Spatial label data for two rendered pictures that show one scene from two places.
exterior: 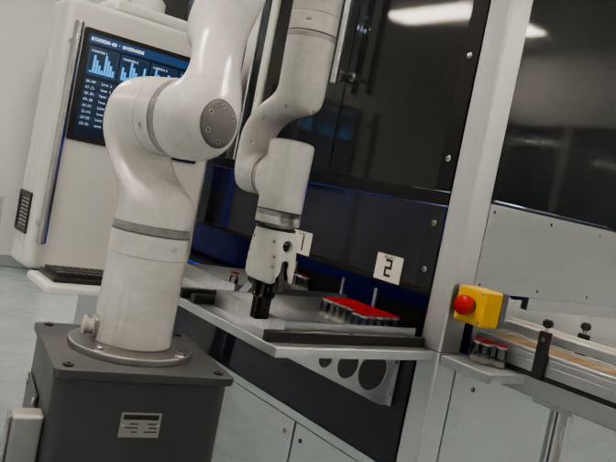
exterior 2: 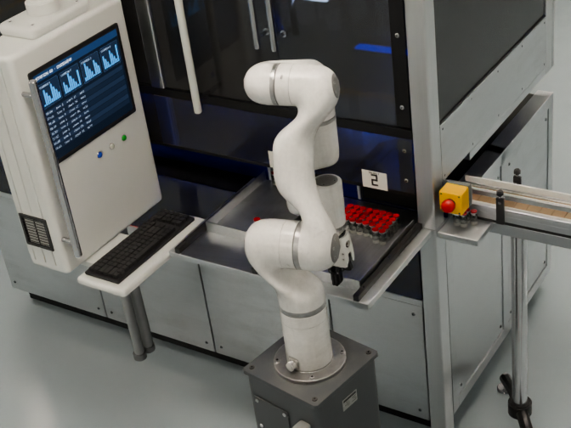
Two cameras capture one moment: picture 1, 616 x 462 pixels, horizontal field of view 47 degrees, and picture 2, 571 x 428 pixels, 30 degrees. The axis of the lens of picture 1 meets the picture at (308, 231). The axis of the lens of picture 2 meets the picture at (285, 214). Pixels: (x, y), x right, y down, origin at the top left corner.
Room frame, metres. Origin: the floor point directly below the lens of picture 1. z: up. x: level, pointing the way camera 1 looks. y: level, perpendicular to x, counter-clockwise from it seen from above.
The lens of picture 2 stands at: (-0.99, 0.87, 2.64)
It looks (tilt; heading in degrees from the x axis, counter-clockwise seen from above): 31 degrees down; 343
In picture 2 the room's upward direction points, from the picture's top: 8 degrees counter-clockwise
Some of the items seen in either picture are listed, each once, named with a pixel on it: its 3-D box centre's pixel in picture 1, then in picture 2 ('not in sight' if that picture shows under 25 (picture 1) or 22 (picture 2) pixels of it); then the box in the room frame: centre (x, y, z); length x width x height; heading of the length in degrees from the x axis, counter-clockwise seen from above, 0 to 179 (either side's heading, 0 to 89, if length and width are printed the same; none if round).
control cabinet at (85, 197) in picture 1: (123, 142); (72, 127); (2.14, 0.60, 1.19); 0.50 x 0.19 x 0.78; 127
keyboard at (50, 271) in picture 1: (118, 278); (141, 243); (1.96, 0.49, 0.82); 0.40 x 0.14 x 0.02; 127
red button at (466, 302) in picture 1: (466, 304); (449, 205); (1.39, -0.33, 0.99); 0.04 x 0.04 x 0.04; 37
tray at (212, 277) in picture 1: (264, 285); (269, 207); (1.81, 0.08, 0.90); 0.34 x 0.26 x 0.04; 127
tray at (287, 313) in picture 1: (314, 316); (348, 244); (1.49, -0.05, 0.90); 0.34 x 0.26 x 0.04; 127
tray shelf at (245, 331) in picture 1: (276, 310); (304, 236); (1.63, 0.04, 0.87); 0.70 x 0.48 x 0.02; 37
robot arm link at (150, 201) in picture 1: (152, 153); (284, 263); (1.11, 0.26, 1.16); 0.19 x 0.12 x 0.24; 51
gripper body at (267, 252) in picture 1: (271, 251); (333, 245); (1.32, 0.06, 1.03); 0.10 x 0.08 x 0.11; 37
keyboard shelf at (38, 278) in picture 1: (113, 285); (135, 248); (1.98, 0.51, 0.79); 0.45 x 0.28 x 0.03; 127
